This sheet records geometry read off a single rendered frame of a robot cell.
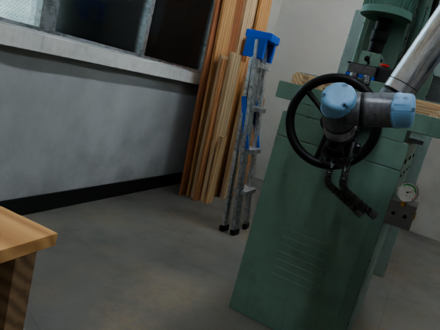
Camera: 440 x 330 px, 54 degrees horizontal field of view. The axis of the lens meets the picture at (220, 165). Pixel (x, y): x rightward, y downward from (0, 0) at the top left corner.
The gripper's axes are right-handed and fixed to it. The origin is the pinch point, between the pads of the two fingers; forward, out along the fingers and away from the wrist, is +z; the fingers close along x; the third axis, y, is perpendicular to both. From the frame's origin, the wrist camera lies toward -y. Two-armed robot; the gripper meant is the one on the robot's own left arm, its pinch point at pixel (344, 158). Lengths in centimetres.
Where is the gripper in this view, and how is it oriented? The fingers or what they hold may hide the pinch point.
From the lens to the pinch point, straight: 127.5
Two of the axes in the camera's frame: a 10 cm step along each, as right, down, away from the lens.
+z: 2.7, 4.2, 8.7
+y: -4.4, 8.5, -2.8
